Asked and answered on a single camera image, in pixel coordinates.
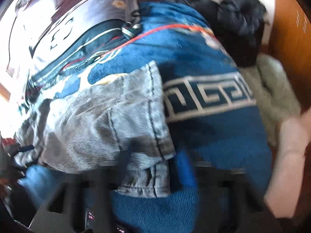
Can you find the blue printed blanket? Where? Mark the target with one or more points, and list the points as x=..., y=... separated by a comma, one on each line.
x=206, y=138

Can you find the wooden window frame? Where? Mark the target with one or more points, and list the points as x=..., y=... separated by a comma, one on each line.
x=3, y=91

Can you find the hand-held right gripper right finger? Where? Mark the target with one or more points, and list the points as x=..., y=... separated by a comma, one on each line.
x=185, y=167

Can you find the grey denim pants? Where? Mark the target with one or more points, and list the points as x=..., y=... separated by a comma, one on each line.
x=97, y=116

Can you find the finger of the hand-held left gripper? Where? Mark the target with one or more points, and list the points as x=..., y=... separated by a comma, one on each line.
x=24, y=148

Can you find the white teal striped pillow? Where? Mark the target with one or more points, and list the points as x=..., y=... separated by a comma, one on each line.
x=102, y=7

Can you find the pale pink cloth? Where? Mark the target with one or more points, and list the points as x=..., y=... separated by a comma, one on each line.
x=289, y=155

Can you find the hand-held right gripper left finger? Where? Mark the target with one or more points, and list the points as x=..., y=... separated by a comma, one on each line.
x=124, y=161

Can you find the black fuzzy cloth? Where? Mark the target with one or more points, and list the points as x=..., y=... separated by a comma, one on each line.
x=240, y=24

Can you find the brown wooden cabinet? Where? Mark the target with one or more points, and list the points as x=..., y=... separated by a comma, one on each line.
x=291, y=41

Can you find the light green cloth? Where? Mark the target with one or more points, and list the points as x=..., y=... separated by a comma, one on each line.
x=274, y=89

